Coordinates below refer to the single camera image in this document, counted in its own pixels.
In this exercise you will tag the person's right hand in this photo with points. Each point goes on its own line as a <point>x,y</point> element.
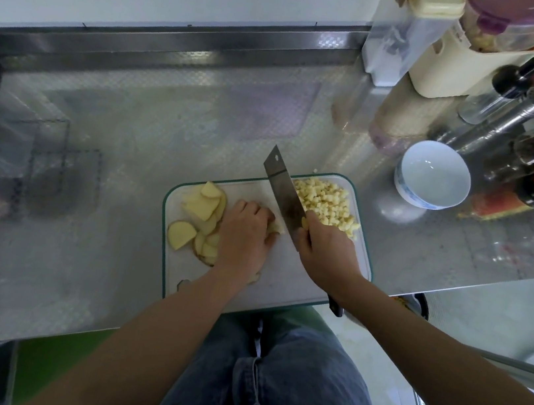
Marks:
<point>328,259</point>

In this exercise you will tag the person's left hand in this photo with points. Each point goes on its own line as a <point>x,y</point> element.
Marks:
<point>243,241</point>

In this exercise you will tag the pile of diced potato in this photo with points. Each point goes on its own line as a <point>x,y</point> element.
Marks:
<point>327,204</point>

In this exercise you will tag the steel cleaver knife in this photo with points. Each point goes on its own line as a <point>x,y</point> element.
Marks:
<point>284,187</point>

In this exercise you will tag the white bowl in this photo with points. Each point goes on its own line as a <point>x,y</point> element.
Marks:
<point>433,175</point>

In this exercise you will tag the person's right forearm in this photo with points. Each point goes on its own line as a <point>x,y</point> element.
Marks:
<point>454,388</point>

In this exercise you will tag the person's left forearm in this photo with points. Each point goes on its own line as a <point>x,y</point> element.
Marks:
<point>131,345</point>

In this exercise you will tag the metal bowl with scraps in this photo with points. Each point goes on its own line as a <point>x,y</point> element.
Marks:
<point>414,304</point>

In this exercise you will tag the person's blue jeans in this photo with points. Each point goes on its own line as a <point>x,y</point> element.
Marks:
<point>244,392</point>

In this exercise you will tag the white cutting board green rim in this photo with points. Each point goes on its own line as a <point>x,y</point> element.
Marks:
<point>281,277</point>

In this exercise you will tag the cream plastic canister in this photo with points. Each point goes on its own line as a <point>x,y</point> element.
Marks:
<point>451,75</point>

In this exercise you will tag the green mat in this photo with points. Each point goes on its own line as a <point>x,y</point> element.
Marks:
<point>58,364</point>

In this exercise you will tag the clear container cream lid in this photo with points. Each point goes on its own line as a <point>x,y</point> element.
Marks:
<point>404,35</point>

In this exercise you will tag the glass bottle black cap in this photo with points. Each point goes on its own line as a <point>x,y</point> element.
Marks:
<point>504,90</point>

